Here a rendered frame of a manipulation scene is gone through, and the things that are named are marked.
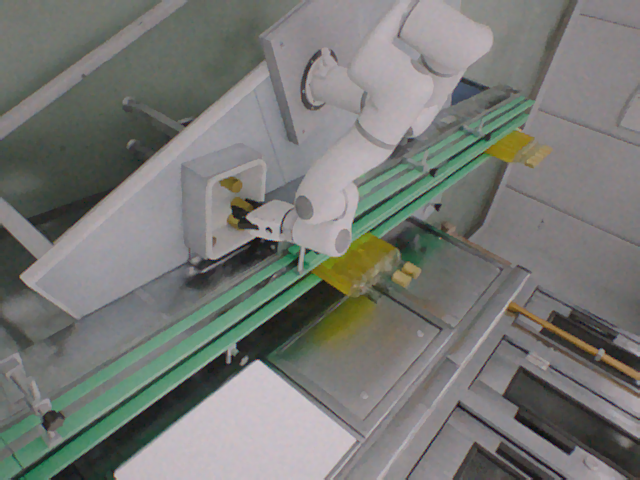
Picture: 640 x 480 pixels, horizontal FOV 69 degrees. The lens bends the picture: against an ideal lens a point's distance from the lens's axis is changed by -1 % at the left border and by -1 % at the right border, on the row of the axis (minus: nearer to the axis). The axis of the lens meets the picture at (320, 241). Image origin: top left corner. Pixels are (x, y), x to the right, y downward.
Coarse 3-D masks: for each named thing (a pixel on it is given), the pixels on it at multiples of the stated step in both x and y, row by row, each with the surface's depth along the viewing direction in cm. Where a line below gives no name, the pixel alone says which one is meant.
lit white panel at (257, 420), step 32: (256, 384) 113; (192, 416) 104; (224, 416) 105; (256, 416) 106; (288, 416) 108; (320, 416) 109; (160, 448) 98; (192, 448) 98; (224, 448) 99; (256, 448) 100; (288, 448) 101; (320, 448) 102
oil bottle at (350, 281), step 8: (320, 264) 129; (328, 264) 128; (336, 264) 129; (344, 264) 129; (312, 272) 133; (320, 272) 131; (328, 272) 128; (336, 272) 127; (344, 272) 127; (352, 272) 127; (360, 272) 128; (328, 280) 130; (336, 280) 128; (344, 280) 126; (352, 280) 125; (360, 280) 125; (336, 288) 129; (344, 288) 127; (352, 288) 125; (360, 288) 125; (352, 296) 127
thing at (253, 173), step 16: (256, 160) 106; (224, 176) 99; (240, 176) 114; (256, 176) 111; (208, 192) 98; (224, 192) 113; (240, 192) 117; (256, 192) 113; (208, 208) 100; (224, 208) 116; (208, 224) 103; (224, 224) 119; (208, 240) 106; (224, 240) 115; (240, 240) 116; (208, 256) 109
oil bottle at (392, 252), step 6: (366, 234) 142; (372, 234) 143; (366, 240) 140; (372, 240) 140; (378, 240) 141; (372, 246) 138; (378, 246) 138; (384, 246) 139; (390, 246) 139; (384, 252) 137; (390, 252) 137; (396, 252) 138; (390, 258) 136; (396, 258) 137
